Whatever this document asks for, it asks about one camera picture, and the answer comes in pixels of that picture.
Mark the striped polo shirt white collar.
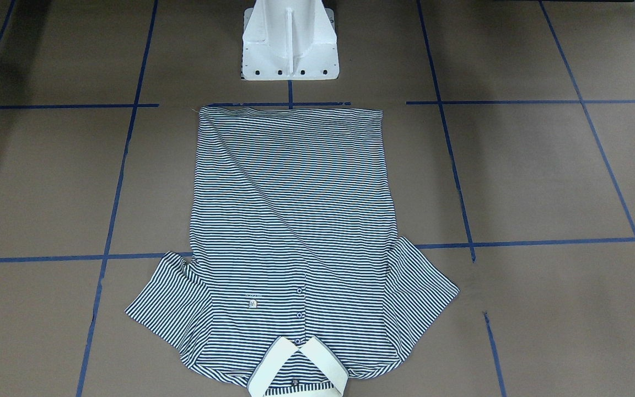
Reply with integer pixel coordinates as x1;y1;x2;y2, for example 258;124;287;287
125;106;459;396

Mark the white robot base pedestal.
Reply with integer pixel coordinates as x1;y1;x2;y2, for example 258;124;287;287
240;1;340;81

